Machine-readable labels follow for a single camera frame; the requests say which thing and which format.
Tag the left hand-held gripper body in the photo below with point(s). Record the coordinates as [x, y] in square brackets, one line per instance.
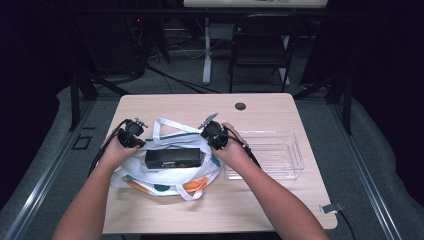
[130, 135]

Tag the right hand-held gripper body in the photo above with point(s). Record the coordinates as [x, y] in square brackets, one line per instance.
[215, 135]

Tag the long black box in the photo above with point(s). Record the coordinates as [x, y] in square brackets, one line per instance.
[173, 158]

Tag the white tote bag coloured spots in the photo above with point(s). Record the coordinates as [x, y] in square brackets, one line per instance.
[166, 178]

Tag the clear plastic tray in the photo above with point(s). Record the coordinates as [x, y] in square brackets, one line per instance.
[275, 156]

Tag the person's left hand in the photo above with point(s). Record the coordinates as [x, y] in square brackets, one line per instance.
[116, 153]

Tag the person's right hand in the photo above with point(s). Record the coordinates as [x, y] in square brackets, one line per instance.
[233, 153]

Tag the black metal stand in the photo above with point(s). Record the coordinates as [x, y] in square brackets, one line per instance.
[348, 103]
[75, 100]

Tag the background desk with white legs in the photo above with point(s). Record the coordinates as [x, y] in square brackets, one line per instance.
[207, 50]

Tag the black folding chair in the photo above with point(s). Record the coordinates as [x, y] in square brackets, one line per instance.
[260, 43]

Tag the grey clamp on table edge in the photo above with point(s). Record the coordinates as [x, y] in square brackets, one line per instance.
[330, 207]

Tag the metal floor rail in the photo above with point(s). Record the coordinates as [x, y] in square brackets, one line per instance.
[370, 180]
[43, 180]

